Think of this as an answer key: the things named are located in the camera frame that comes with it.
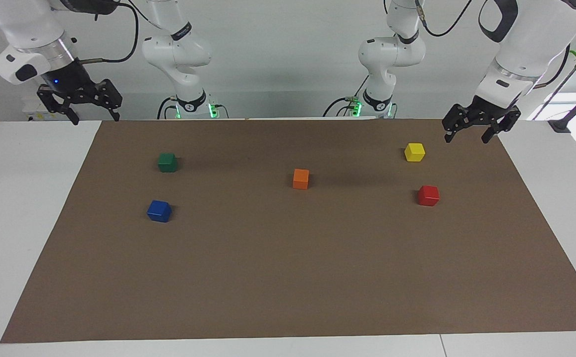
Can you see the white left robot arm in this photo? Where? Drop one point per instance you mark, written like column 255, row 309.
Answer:
column 531, row 39

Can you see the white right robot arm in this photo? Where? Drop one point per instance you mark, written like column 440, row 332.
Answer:
column 30, row 20

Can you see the yellow cube block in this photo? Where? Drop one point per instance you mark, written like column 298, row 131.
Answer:
column 415, row 152

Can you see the red cube block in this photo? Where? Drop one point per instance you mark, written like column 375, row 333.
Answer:
column 428, row 196

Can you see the brown table mat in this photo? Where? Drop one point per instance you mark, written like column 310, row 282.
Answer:
column 288, row 267

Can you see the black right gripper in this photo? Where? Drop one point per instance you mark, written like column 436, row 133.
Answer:
column 72, row 82

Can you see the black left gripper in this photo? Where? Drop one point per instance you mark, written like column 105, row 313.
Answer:
column 489, row 110

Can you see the blue cube block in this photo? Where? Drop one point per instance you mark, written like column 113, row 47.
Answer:
column 159, row 211

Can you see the white box with yellow label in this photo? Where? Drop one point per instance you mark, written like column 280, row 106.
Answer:
column 40, row 116

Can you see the green cube block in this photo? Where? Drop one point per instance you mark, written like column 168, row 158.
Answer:
column 167, row 162

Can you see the orange cube block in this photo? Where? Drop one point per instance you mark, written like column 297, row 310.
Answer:
column 301, row 179

